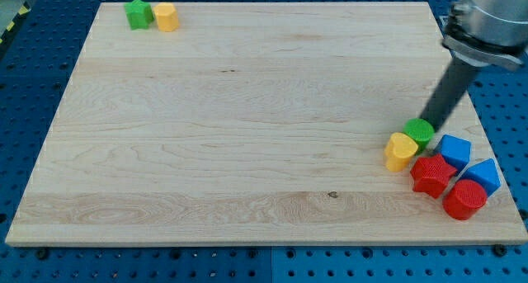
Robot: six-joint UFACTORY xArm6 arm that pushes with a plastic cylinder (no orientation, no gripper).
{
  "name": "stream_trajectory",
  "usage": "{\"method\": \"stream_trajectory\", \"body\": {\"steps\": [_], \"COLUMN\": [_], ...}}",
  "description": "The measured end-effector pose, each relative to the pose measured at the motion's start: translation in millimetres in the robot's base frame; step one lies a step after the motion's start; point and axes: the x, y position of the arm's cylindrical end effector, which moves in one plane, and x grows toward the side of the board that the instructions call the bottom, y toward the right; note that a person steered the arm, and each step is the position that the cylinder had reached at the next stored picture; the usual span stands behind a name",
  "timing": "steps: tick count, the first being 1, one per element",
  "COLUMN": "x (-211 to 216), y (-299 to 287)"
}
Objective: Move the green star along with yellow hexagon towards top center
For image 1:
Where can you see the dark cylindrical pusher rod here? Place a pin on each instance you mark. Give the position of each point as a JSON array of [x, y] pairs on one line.
[[449, 90]]

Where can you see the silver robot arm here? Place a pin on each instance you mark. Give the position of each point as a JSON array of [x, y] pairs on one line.
[[478, 33]]

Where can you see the red star block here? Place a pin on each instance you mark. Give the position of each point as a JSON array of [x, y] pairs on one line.
[[432, 175]]

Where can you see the yellow hexagon block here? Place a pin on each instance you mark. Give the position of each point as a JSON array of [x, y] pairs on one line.
[[166, 16]]

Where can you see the green star block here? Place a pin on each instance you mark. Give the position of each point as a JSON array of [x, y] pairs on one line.
[[139, 14]]

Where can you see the green cylinder block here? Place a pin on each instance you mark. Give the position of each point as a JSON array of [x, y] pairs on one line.
[[420, 131]]

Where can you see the blue cube block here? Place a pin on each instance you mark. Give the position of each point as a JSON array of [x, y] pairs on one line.
[[454, 150]]

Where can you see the yellow heart block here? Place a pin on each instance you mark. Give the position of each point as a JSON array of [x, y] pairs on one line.
[[399, 151]]

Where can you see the blue pentagon block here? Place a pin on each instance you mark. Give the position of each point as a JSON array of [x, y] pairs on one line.
[[485, 174]]

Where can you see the red cylinder block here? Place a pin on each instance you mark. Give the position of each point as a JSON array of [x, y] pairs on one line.
[[465, 199]]

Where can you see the wooden board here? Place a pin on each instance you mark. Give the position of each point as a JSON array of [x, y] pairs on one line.
[[251, 124]]

